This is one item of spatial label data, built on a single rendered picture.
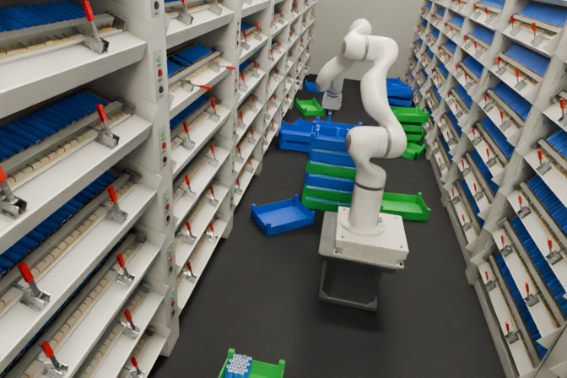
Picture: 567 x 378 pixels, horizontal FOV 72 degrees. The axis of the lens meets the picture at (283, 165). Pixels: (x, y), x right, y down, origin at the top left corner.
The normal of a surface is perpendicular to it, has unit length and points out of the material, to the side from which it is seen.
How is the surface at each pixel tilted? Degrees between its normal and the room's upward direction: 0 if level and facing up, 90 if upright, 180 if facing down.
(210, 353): 0
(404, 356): 0
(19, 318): 21
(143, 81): 90
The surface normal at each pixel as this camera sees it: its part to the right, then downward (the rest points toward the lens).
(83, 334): 0.44, -0.76
